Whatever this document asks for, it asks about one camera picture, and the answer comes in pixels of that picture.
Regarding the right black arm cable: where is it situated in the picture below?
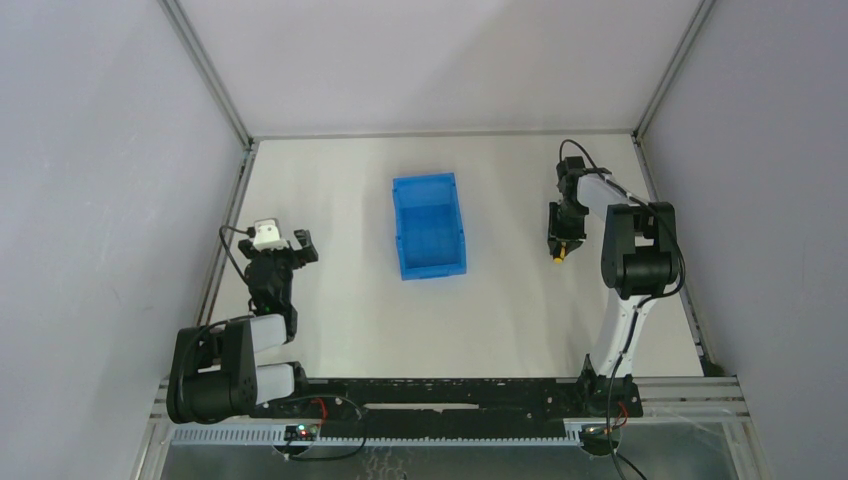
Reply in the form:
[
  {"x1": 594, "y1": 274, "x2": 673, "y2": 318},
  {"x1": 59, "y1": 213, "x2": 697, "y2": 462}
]
[{"x1": 559, "y1": 138, "x2": 688, "y2": 480}]

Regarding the black yellow screwdriver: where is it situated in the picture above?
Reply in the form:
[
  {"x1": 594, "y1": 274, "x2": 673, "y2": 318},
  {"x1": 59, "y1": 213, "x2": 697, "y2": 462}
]
[{"x1": 552, "y1": 243, "x2": 568, "y2": 263}]

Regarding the right circuit board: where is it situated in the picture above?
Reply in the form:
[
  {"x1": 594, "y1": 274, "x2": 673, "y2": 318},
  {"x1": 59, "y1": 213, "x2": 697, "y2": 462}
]
[{"x1": 579, "y1": 426, "x2": 619, "y2": 457}]

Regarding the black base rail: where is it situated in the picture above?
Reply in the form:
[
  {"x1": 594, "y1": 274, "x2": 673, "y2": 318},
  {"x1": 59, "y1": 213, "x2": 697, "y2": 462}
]
[{"x1": 250, "y1": 378, "x2": 644, "y2": 439}]

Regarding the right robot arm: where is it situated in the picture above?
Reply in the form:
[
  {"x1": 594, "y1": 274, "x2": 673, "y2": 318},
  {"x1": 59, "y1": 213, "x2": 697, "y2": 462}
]
[{"x1": 547, "y1": 156, "x2": 685, "y2": 413}]

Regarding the circuit board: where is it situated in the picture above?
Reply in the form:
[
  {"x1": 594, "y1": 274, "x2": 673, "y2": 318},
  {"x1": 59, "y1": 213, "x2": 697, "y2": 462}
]
[
  {"x1": 284, "y1": 424, "x2": 320, "y2": 443},
  {"x1": 579, "y1": 426, "x2": 619, "y2": 457}
]

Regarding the blue plastic bin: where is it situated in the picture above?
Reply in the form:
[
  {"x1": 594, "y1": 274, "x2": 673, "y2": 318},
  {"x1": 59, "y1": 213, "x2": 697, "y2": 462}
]
[{"x1": 392, "y1": 173, "x2": 467, "y2": 281}]

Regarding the aluminium frame profile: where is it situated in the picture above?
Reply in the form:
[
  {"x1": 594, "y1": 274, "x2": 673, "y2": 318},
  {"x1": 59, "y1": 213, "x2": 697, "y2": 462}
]
[{"x1": 158, "y1": 0, "x2": 257, "y2": 325}]

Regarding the white cable duct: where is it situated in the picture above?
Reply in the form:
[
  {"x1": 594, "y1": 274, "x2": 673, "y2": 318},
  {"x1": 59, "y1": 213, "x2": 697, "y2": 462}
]
[{"x1": 171, "y1": 424, "x2": 583, "y2": 447}]

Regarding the left circuit board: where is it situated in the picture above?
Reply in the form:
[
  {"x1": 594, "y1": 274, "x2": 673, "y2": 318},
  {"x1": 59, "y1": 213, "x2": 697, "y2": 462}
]
[{"x1": 284, "y1": 424, "x2": 320, "y2": 443}]

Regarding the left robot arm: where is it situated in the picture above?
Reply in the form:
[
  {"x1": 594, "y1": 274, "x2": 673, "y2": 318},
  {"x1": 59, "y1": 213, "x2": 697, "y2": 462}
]
[{"x1": 165, "y1": 220, "x2": 319, "y2": 424}]

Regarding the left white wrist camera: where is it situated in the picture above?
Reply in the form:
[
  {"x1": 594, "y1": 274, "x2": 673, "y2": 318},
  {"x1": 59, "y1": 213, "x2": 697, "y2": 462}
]
[{"x1": 252, "y1": 218, "x2": 290, "y2": 251}]

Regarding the left black camera cable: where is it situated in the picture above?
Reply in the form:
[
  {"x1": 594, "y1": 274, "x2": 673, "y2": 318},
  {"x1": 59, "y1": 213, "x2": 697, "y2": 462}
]
[{"x1": 219, "y1": 225, "x2": 258, "y2": 313}]

